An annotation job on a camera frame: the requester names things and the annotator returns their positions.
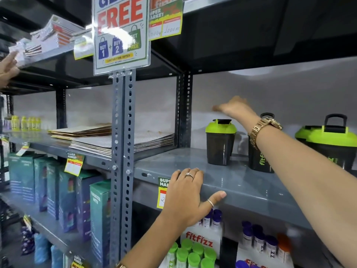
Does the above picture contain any person's right hand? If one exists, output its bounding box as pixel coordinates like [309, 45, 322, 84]
[213, 95, 260, 129]

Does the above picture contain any person's left hand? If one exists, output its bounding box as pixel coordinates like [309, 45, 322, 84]
[161, 167, 227, 230]

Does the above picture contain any person's left forearm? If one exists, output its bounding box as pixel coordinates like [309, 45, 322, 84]
[122, 214, 196, 268]

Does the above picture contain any person's right forearm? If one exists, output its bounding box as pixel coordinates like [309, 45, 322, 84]
[254, 123, 357, 266]

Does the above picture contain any purple-cap white tube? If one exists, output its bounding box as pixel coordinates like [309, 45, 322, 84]
[202, 208, 214, 229]
[211, 209, 223, 230]

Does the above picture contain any small black green-lid shaker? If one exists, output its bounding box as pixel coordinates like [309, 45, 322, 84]
[205, 119, 237, 166]

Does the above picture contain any grey metal shelf rack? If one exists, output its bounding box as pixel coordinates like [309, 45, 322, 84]
[0, 0, 357, 268]

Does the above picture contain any white cardboard display box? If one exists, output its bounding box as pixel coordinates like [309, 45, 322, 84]
[180, 224, 224, 260]
[235, 244, 294, 268]

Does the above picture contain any gold metal wristwatch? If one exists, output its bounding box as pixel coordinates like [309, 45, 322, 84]
[249, 117, 283, 150]

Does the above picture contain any cluster of purple-cap tubes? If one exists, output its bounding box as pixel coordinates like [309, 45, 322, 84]
[241, 220, 279, 255]

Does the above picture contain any cluster of green-cap tubes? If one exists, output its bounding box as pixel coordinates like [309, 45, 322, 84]
[166, 238, 217, 268]

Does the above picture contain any black shaker with carry loop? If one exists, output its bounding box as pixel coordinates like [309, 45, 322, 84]
[247, 112, 276, 173]

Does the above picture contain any orange-cap white tube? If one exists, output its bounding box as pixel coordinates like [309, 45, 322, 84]
[277, 233, 294, 264]

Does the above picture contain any large black green-lid shaker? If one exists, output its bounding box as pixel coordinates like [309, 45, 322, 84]
[295, 125, 321, 144]
[305, 114, 357, 172]

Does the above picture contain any stack of patterned paper bags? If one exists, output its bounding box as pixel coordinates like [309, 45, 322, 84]
[69, 130, 176, 159]

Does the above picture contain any laminated promotional offer sign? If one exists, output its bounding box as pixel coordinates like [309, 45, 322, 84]
[92, 0, 152, 76]

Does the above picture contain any stack of brown paper bags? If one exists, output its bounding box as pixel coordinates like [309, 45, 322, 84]
[47, 123, 112, 141]

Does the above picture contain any row of teal boxes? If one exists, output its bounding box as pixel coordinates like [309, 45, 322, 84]
[8, 152, 112, 268]

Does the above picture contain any light blue packet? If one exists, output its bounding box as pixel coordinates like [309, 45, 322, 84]
[34, 233, 52, 264]
[50, 244, 65, 268]

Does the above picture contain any tall stack of white booklets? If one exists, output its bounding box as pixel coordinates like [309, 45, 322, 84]
[31, 15, 85, 52]

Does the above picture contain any dark purple packet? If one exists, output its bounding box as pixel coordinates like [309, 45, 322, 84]
[21, 224, 36, 256]

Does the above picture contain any row of yellow bottles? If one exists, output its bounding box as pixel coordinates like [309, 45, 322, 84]
[11, 115, 42, 131]

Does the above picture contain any low stack of white booklets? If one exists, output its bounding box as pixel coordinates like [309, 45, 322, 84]
[8, 37, 43, 67]

